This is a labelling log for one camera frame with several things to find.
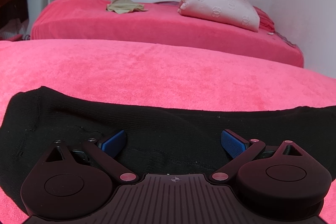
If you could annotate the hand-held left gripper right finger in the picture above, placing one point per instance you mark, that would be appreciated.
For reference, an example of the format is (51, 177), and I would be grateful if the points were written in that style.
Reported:
(232, 144)

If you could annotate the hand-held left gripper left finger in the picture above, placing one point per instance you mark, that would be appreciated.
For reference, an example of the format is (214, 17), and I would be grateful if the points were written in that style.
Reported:
(114, 144)

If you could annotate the black knit pants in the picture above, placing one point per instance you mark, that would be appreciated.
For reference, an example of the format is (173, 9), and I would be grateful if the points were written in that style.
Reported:
(170, 129)

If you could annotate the pink fleece blanket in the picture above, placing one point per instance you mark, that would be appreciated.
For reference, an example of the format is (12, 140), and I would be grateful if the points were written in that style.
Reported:
(157, 77)

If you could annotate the pink covered bed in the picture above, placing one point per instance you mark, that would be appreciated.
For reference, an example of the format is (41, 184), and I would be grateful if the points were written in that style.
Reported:
(144, 27)

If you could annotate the folded pink blanket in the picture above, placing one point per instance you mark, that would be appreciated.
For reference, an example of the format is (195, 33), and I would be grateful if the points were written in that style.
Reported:
(265, 20)

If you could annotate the pale pink embossed pillow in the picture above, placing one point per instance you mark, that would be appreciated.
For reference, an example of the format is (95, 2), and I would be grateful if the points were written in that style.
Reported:
(220, 6)

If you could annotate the beige crumpled cloth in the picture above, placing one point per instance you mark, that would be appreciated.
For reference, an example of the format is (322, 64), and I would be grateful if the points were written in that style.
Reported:
(124, 5)

